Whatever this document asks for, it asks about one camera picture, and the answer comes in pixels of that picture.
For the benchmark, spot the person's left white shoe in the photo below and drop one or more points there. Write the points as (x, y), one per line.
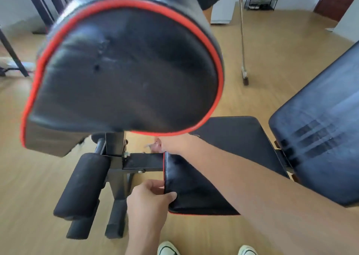
(167, 248)

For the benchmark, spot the black bench backrest pad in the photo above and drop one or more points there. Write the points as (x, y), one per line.
(322, 128)

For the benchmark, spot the person's left thumb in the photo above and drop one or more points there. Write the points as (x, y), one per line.
(169, 198)

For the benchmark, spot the person's white shoe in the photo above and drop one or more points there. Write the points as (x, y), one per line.
(248, 250)
(167, 248)

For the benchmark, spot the black curl pad red piping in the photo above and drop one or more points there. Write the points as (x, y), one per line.
(126, 72)

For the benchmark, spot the black shoe rack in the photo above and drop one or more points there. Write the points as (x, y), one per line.
(260, 1)

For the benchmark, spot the person's left hand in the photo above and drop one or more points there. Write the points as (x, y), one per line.
(147, 207)

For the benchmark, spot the person's right white shoe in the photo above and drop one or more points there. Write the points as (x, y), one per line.
(248, 250)

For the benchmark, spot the black bench seat pad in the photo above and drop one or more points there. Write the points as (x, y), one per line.
(241, 139)

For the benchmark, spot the black metal bench frame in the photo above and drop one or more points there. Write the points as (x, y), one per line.
(117, 179)

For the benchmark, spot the person's right fingers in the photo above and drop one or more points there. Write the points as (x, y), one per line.
(157, 146)

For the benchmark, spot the black foam roller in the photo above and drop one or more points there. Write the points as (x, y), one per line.
(80, 186)

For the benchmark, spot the person's right forearm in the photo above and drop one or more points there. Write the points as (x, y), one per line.
(266, 201)

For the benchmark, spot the person's right hand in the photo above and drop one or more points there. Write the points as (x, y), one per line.
(174, 144)

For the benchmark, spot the black metal rack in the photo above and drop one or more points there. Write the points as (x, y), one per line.
(47, 2)

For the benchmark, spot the black metal bar stand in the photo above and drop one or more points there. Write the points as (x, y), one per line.
(12, 52)

